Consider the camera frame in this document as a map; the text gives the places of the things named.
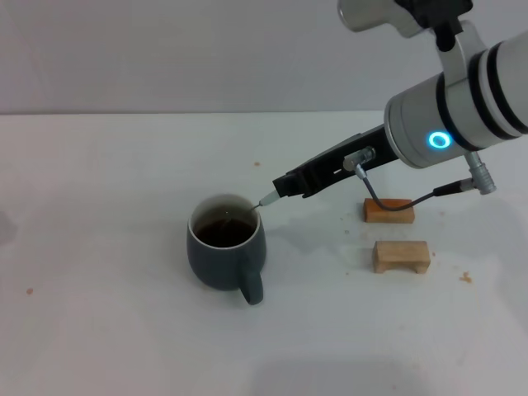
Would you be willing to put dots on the orange-topped wooden block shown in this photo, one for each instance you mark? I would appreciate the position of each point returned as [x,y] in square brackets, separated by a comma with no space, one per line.
[387,216]

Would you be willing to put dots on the dark grey ceramic mug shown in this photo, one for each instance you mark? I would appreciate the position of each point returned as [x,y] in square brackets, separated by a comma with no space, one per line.
[218,268]

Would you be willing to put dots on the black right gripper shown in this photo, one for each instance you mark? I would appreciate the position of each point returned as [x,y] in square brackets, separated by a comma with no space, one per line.
[330,165]

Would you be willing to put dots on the light notched wooden block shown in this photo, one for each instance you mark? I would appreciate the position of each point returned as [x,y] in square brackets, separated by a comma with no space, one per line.
[398,253]

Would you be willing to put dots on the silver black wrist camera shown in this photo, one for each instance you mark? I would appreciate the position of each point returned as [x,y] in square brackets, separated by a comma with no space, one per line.
[371,14]

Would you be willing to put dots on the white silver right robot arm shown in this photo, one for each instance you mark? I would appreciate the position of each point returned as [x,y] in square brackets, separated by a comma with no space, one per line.
[474,107]

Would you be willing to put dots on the silver camera mount bracket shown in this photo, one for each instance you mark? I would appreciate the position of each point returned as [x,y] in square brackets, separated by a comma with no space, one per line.
[455,62]

